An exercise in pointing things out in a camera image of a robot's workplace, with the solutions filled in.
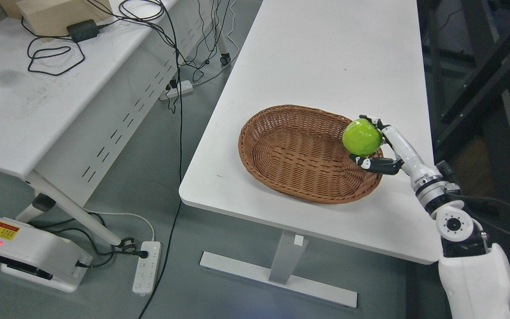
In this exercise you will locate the black power adapter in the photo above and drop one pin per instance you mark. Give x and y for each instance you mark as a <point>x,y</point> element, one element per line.
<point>83,30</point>

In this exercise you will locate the cardboard box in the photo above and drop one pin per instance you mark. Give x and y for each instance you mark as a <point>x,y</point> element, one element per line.
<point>51,17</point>

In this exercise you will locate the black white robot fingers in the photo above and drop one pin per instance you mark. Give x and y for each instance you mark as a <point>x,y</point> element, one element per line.
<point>379,126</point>

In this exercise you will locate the white pedestal table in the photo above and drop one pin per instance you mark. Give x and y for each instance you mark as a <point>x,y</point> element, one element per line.
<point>347,57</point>

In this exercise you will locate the brown wicker basket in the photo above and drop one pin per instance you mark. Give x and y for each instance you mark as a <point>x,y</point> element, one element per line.
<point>298,151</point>

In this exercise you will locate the white power strip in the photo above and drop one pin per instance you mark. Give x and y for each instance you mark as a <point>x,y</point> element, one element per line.
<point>146,268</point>
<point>182,88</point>

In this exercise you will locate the green apple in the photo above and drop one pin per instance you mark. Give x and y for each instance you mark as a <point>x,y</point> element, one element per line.
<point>361,138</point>

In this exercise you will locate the white machine base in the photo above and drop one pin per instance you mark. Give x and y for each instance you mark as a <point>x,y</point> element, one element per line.
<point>41,257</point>

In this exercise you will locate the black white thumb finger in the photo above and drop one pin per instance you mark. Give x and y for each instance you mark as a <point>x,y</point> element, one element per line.
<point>378,165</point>

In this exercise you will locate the white power strip far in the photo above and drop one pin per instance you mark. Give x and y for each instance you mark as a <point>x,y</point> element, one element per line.
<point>182,88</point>

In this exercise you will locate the white power strip near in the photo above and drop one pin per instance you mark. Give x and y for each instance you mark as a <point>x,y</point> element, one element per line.
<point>146,268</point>

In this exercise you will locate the black metal shelf left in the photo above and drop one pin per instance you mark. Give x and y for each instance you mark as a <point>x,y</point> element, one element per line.
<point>466,47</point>

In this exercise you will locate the white desk with perforated panel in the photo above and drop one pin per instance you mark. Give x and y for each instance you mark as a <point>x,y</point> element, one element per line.
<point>62,130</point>

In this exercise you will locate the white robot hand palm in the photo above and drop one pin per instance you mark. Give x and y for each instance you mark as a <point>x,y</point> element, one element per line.
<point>413,165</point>

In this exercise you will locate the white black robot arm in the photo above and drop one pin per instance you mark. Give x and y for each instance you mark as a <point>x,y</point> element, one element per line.
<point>474,273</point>

